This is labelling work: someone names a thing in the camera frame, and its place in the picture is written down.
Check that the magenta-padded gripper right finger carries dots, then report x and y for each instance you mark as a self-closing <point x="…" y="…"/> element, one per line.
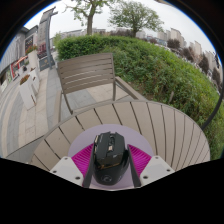
<point x="155" y="168"/>

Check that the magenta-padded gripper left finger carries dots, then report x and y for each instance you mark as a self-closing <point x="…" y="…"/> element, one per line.
<point x="68" y="170"/>

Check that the black computer mouse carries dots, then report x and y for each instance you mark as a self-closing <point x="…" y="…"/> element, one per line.
<point x="110" y="158"/>

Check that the lilac mouse pad with wrist rest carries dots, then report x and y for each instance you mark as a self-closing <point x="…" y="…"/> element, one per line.
<point x="83" y="136"/>

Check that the black curved umbrella pole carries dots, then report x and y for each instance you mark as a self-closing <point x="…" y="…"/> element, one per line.
<point x="216" y="108"/>

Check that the white flower planter box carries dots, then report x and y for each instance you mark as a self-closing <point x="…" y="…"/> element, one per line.
<point x="33" y="61"/>
<point x="27" y="93"/>

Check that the grey slatted outdoor chair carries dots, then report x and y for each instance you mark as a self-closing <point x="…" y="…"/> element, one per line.
<point x="86" y="71"/>

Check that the dark display sign board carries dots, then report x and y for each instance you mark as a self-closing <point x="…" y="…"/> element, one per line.
<point x="43" y="43"/>

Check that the group of beige apartment buildings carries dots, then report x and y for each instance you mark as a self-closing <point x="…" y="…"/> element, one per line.
<point x="173" y="35"/>

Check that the round bushy green tree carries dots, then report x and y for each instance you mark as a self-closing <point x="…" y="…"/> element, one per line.
<point x="135" y="16"/>

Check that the sparse-leaved tree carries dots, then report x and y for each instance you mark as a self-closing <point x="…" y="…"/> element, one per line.
<point x="89" y="18"/>

